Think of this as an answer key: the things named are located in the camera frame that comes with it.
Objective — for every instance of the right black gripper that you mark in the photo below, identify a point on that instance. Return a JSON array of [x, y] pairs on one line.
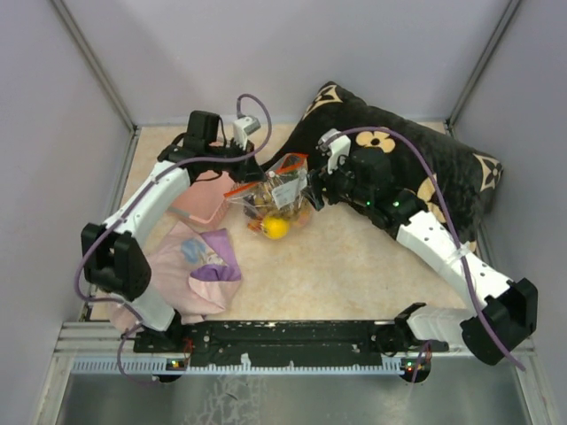
[[317, 181]]

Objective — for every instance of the clear zip bag orange zipper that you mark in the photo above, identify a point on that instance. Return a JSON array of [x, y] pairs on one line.
[[288, 177]]

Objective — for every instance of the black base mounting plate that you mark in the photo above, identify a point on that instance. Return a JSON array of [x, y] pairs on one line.
[[282, 343]]

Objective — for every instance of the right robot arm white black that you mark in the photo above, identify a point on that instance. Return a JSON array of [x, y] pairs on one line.
[[500, 313]]

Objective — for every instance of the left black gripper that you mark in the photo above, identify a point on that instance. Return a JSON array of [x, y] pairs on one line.
[[247, 172]]

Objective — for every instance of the yellow lemon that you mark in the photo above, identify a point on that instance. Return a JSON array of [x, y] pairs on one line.
[[275, 228]]

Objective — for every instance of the black pillow cream flowers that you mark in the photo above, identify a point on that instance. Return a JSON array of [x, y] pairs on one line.
[[456, 182]]

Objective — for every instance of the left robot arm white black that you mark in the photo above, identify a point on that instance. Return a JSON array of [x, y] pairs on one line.
[[112, 252]]

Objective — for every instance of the pink purple cloth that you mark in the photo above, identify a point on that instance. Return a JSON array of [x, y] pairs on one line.
[[196, 273]]

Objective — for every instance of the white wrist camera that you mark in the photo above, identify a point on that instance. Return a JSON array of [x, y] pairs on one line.
[[333, 145], [243, 127]]

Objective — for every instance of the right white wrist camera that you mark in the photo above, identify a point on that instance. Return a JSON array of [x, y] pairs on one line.
[[333, 145]]

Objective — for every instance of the aluminium frame rail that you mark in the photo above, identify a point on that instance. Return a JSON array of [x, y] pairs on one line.
[[100, 336]]

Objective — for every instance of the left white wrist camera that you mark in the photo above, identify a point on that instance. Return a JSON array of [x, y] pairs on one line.
[[243, 127]]

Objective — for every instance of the brown longan bunch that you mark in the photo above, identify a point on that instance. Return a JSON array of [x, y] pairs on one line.
[[259, 203]]

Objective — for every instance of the pink plastic basket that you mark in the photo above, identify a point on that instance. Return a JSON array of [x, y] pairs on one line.
[[200, 203]]

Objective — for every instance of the white slotted cable duct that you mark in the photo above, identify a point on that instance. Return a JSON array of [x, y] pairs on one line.
[[166, 366]]

